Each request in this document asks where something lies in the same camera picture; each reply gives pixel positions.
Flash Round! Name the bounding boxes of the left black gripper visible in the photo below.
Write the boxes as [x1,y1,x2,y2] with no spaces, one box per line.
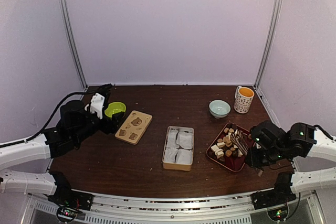
[72,105,124,144]

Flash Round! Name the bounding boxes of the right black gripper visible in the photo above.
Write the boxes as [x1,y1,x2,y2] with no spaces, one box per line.
[245,145,288,168]

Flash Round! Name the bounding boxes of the tan bear tin lid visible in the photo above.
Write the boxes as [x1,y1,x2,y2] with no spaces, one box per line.
[114,110,153,145]

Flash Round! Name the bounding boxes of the metal tongs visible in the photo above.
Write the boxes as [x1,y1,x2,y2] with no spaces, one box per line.
[229,127,249,157]

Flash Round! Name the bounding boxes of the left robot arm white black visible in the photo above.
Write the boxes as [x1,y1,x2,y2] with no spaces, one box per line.
[1,100,126,207]

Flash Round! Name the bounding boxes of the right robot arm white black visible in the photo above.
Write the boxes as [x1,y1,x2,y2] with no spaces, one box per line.
[245,121,335,209]

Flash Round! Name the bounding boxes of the round brown chocolate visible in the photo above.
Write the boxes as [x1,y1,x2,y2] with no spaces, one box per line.
[225,150,233,157]

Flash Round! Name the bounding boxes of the white chocolate block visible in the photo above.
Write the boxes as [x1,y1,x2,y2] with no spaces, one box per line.
[211,144,219,153]

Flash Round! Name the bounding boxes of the lime green plastic bowl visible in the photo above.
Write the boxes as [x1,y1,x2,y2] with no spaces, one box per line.
[104,102,127,118]

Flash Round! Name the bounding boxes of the red rectangular tray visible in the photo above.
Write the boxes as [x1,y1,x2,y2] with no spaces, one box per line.
[206,123,255,172]

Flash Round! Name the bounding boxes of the pale green ceramic bowl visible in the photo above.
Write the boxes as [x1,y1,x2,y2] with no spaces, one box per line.
[208,100,231,119]

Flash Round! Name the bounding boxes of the patterned mug yellow inside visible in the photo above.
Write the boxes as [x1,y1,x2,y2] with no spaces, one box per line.
[234,86,255,114]

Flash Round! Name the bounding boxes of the tan tin box with paper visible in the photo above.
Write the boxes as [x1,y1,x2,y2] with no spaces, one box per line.
[162,126,194,172]

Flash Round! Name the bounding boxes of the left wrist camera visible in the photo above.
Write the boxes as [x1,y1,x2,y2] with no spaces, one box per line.
[85,83,112,120]

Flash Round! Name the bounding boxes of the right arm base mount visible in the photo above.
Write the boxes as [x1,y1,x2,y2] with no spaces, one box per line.
[251,189,297,210]

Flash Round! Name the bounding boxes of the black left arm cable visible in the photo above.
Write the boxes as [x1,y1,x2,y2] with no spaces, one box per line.
[0,84,115,146]

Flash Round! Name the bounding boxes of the front aluminium rail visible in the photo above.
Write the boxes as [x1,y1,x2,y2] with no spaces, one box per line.
[19,190,327,223]

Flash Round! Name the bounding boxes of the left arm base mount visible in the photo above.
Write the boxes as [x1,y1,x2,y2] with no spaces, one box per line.
[47,187,94,210]

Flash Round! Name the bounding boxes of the left aluminium frame post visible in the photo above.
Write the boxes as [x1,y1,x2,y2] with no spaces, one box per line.
[59,0,88,89]

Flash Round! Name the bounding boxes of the aluminium frame post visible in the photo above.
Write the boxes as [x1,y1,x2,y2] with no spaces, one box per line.
[254,0,283,90]
[59,0,88,89]

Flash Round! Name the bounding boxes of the right aluminium frame post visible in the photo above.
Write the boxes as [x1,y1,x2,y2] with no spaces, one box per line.
[254,0,283,90]

